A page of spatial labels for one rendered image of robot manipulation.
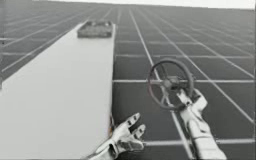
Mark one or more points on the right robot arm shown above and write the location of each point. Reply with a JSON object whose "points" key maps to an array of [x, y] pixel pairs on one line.
{"points": [[203, 136]]}

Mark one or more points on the grey table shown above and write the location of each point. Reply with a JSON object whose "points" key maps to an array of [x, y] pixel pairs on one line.
{"points": [[60, 100]]}

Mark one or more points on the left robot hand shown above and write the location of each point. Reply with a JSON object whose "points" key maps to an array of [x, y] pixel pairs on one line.
{"points": [[126, 135]]}

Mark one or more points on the grey mesh tray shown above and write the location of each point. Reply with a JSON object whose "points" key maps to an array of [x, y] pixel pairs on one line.
{"points": [[95, 30]]}

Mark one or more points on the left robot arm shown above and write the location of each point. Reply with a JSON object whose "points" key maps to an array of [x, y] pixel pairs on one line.
{"points": [[104, 151]]}

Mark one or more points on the dark steering wheel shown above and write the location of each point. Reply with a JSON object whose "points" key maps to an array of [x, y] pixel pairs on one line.
{"points": [[170, 83]]}

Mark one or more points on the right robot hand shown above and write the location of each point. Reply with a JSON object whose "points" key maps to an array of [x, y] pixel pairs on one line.
{"points": [[195, 105]]}

